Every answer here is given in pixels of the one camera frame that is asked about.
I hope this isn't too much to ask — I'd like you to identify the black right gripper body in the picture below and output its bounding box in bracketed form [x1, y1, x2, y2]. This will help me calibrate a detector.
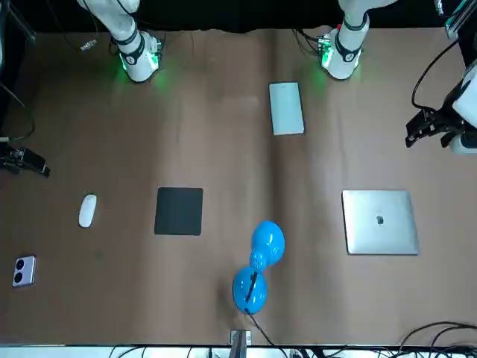
[0, 147, 25, 169]

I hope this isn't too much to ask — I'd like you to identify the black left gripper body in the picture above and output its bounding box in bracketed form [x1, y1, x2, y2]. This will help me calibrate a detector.
[424, 106, 467, 132]

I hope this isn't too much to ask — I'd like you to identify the white computer mouse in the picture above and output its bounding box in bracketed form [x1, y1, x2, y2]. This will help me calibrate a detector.
[78, 193, 98, 229]

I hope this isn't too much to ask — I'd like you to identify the grey laptop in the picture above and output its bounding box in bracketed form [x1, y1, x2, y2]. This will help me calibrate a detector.
[341, 189, 420, 257]

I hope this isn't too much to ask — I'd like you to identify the black mouse pad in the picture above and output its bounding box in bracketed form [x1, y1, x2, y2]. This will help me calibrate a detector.
[154, 186, 204, 237]

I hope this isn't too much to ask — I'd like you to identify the blue desk lamp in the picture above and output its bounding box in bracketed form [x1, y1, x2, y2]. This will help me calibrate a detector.
[231, 219, 286, 315]

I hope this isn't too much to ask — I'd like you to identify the lilac folded phone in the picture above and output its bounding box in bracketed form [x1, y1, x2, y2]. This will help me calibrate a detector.
[11, 254, 37, 289]

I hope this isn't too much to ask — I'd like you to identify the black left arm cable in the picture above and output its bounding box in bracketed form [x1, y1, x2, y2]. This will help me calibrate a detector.
[411, 37, 465, 110]

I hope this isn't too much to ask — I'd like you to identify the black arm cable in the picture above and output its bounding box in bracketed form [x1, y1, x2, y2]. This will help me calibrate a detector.
[51, 0, 98, 52]
[411, 37, 465, 110]

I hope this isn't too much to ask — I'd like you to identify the aluminium frame profile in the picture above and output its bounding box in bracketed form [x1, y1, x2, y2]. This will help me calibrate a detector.
[434, 0, 477, 40]

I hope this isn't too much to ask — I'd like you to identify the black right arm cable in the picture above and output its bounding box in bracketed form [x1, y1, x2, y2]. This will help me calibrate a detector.
[51, 0, 98, 52]

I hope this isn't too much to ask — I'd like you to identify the black desk cable bundle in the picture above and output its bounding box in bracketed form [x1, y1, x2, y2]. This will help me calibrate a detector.
[395, 320, 477, 358]

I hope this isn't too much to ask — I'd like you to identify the black lamp cord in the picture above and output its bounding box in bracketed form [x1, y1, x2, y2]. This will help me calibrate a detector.
[244, 312, 288, 358]

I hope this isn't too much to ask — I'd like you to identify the aluminium camera post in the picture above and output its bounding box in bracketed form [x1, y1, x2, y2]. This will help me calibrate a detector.
[230, 329, 253, 358]

